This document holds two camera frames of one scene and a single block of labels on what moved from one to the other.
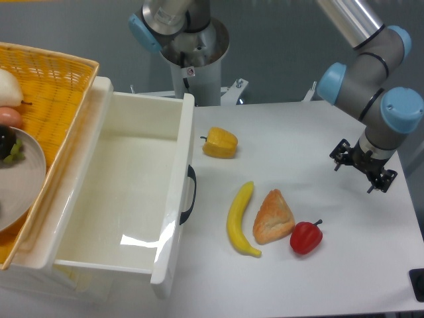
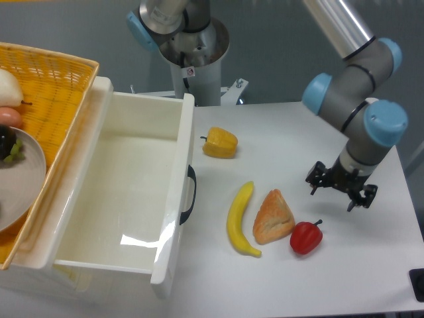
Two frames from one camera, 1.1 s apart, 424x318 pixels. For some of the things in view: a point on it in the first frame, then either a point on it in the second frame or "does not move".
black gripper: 363,159 -> 338,179
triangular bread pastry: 274,218 does not move
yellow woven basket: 55,88 does not move
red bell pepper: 305,236 does not move
